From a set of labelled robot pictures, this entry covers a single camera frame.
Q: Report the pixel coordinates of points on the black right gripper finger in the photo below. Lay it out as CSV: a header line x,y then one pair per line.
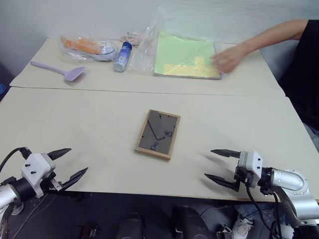
x,y
220,181
226,153

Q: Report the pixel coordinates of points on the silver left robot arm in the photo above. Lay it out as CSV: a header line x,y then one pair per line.
x,y
10,194

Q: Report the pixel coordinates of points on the person's bare forearm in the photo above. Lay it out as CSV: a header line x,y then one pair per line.
x,y
271,35

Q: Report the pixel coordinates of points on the person's bare hand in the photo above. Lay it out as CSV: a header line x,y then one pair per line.
x,y
229,58

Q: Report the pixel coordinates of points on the blue capped tube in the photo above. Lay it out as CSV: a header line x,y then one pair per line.
x,y
122,58

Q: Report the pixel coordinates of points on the blue denim fabric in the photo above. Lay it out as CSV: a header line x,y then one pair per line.
x,y
246,216

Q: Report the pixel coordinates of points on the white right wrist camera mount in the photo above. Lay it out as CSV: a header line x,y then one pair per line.
x,y
251,164

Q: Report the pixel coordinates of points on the blue round object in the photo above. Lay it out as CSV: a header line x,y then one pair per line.
x,y
2,92

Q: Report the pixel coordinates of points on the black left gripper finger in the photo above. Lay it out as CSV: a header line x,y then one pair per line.
x,y
73,178
58,153

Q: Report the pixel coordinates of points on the purple silicone spatula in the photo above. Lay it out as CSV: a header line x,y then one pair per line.
x,y
72,74

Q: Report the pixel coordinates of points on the dark rounded shape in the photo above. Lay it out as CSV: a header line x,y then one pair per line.
x,y
130,227
192,224

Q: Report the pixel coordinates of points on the wooden picture frame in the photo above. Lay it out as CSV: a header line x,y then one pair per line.
x,y
157,135

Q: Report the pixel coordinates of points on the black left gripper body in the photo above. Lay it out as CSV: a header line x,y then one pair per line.
x,y
51,185

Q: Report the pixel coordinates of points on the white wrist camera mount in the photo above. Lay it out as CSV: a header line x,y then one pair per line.
x,y
35,166
251,164

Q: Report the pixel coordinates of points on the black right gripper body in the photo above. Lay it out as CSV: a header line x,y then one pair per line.
x,y
241,175

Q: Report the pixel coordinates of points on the large clear plastic bag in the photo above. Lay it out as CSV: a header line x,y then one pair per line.
x,y
144,54

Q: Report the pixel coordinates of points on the clear plastic shoe bag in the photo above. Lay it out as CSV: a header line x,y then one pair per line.
x,y
68,53

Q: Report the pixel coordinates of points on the pink soft item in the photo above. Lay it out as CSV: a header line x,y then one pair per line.
x,y
132,37

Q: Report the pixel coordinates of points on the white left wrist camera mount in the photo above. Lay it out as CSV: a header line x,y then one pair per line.
x,y
35,166

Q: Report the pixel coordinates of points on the green and yellow paper stack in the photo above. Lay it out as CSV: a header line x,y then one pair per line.
x,y
182,54

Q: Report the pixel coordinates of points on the person's blue jeans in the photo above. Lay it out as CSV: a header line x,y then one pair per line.
x,y
313,135

